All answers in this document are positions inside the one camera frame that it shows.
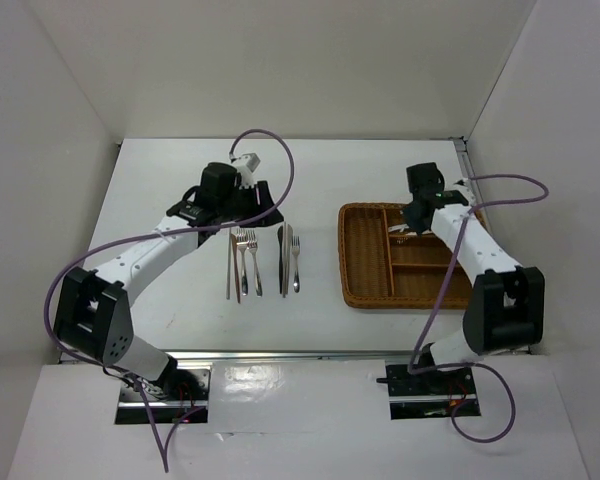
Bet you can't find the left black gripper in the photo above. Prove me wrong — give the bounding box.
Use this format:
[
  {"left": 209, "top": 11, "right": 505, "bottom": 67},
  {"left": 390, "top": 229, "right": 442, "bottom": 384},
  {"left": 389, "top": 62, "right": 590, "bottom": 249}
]
[{"left": 218, "top": 180, "right": 284, "bottom": 228}]

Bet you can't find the white ceramic spoon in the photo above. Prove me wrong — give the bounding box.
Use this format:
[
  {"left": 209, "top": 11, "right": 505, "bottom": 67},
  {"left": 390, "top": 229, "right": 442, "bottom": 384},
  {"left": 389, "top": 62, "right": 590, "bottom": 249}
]
[{"left": 388, "top": 224, "right": 413, "bottom": 235}]

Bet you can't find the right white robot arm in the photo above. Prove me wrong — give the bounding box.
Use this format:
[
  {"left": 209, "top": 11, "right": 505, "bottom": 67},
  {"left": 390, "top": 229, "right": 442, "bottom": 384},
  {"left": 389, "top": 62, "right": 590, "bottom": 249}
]
[{"left": 402, "top": 162, "right": 545, "bottom": 392}]

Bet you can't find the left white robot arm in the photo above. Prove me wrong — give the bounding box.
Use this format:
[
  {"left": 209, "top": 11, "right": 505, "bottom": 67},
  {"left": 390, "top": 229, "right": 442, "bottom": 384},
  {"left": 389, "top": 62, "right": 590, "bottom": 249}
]
[{"left": 53, "top": 153, "right": 283, "bottom": 399}]

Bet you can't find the silver knife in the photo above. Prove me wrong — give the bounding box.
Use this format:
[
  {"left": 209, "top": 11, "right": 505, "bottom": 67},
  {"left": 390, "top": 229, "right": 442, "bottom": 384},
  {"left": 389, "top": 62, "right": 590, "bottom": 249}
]
[{"left": 282, "top": 222, "right": 293, "bottom": 298}]

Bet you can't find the steel fork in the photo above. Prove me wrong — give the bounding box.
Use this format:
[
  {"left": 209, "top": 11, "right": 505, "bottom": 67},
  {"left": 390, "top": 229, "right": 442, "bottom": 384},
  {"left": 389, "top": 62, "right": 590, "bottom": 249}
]
[
  {"left": 291, "top": 235, "right": 301, "bottom": 293},
  {"left": 236, "top": 229, "right": 249, "bottom": 296},
  {"left": 247, "top": 230, "right": 263, "bottom": 297}
]

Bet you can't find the steel fork left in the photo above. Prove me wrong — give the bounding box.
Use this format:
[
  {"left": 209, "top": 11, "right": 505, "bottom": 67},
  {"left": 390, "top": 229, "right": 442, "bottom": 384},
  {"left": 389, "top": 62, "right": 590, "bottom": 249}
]
[{"left": 236, "top": 229, "right": 249, "bottom": 296}]

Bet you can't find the steel fork right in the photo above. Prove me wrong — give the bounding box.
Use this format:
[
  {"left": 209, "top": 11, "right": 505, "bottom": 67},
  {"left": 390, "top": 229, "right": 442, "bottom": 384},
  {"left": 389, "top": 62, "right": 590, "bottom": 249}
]
[{"left": 291, "top": 235, "right": 301, "bottom": 293}]

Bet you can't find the copper chopstick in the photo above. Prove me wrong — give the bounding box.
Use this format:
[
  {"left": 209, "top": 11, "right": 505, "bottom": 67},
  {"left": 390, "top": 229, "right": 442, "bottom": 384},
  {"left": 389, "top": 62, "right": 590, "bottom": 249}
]
[{"left": 230, "top": 233, "right": 241, "bottom": 304}]

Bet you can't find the wicker cutlery tray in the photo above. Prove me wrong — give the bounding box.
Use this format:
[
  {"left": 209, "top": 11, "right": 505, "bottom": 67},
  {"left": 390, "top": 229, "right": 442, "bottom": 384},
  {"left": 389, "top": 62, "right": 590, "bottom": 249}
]
[{"left": 338, "top": 203, "right": 452, "bottom": 310}]

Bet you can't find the aluminium rail right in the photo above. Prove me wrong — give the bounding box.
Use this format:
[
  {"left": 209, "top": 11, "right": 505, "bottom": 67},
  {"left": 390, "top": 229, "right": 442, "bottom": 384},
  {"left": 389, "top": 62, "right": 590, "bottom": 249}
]
[{"left": 451, "top": 137, "right": 483, "bottom": 203}]

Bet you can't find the aluminium rail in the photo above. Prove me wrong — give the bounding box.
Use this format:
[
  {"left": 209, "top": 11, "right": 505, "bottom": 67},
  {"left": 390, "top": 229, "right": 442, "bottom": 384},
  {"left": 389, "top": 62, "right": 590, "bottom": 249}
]
[
  {"left": 451, "top": 137, "right": 483, "bottom": 203},
  {"left": 58, "top": 349, "right": 531, "bottom": 365}
]

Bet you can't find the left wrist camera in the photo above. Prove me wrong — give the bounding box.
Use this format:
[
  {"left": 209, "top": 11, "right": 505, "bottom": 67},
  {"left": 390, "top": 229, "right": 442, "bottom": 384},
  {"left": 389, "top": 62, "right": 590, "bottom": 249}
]
[{"left": 230, "top": 153, "right": 261, "bottom": 173}]

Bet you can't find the aluminium rail front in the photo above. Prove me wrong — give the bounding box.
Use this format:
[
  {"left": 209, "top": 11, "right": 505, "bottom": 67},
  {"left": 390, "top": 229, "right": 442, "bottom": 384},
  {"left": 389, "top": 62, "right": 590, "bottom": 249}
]
[{"left": 58, "top": 349, "right": 531, "bottom": 365}]

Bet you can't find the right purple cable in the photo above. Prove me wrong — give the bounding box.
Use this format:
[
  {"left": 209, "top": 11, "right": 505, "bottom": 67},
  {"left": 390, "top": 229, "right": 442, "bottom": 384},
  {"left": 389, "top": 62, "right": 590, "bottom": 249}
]
[{"left": 407, "top": 173, "right": 551, "bottom": 444}]

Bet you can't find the purple cable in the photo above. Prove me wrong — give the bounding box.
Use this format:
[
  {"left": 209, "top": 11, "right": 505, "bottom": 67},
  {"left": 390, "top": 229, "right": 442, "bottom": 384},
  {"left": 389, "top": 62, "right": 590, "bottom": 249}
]
[
  {"left": 407, "top": 173, "right": 551, "bottom": 444},
  {"left": 44, "top": 128, "right": 296, "bottom": 474}
]

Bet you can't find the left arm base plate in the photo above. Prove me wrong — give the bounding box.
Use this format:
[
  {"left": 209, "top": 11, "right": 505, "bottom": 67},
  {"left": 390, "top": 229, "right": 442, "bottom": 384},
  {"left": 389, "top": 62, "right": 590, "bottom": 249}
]
[{"left": 114, "top": 367, "right": 211, "bottom": 425}]

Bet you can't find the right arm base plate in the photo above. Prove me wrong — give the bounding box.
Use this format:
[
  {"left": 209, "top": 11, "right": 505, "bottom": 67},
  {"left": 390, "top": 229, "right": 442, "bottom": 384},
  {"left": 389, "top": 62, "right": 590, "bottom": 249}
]
[{"left": 376, "top": 364, "right": 481, "bottom": 420}]

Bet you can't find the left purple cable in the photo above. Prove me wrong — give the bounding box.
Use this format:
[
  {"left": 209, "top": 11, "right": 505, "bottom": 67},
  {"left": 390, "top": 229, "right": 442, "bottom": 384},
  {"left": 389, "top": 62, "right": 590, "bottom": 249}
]
[{"left": 44, "top": 128, "right": 296, "bottom": 474}]

